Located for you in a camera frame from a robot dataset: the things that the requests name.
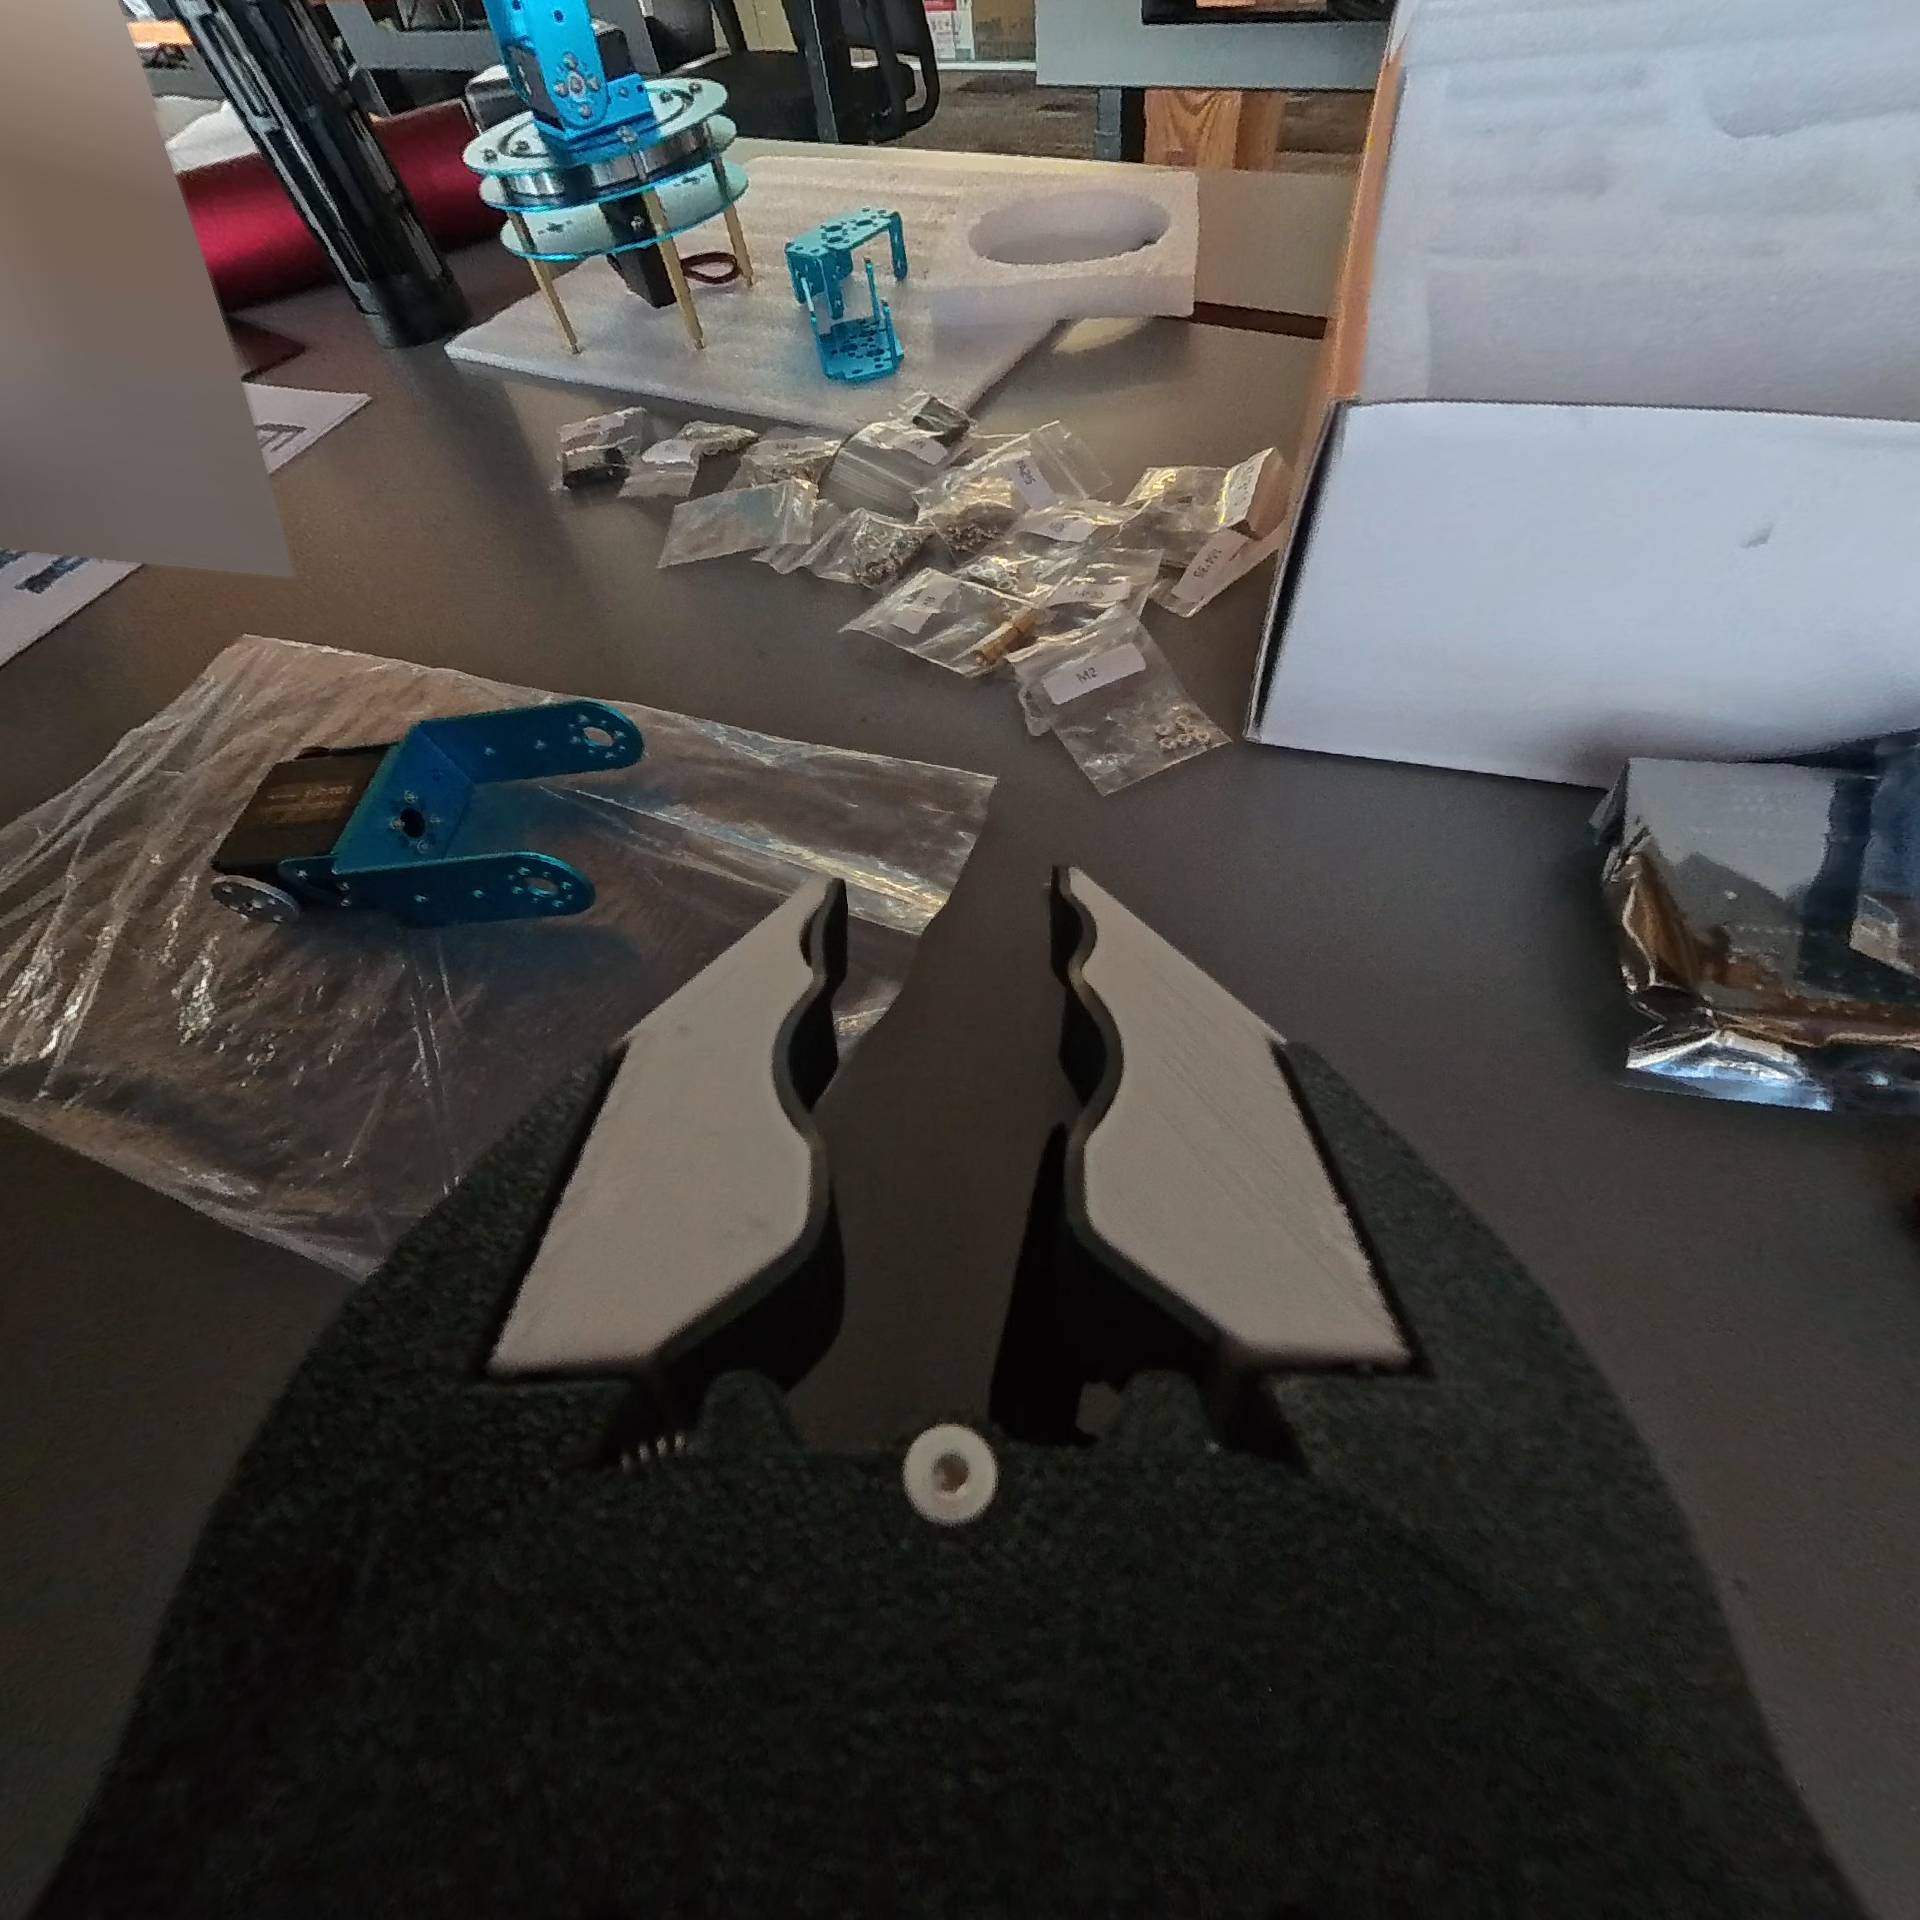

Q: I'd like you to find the orange white cardboard box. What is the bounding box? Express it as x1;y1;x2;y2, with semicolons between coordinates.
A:
1246;0;1920;788

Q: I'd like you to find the open instruction manual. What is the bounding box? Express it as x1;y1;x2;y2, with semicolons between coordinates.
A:
0;381;374;669

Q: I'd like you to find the black office chair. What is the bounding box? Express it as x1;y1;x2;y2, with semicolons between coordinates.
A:
703;0;947;145

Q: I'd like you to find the large clear plastic bag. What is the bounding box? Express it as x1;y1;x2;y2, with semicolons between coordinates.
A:
0;634;999;1278

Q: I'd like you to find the red metal tube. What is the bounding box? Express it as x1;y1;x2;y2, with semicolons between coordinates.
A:
172;113;518;309

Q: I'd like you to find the pile of small screw bags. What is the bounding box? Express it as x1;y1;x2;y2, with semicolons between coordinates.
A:
556;394;1295;798

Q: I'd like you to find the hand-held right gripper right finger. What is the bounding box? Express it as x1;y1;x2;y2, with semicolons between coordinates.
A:
1042;866;1420;1374

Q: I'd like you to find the blue robot arm base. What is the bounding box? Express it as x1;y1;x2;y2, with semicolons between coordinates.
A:
457;0;753;358

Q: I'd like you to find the white foam sheet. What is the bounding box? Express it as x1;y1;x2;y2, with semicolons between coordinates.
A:
447;137;1203;414

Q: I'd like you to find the black cylinder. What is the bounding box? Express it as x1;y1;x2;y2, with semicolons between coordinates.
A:
177;0;473;350

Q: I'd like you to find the silver antistatic bag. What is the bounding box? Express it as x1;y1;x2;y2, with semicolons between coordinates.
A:
1591;737;1920;1116

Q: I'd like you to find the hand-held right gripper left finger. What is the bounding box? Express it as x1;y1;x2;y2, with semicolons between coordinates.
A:
487;877;849;1382

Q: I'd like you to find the blue bracket with black servo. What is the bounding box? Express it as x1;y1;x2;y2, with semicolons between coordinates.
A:
211;702;646;934

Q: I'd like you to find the small blue bracket frame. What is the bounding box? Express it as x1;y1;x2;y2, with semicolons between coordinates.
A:
785;201;923;389

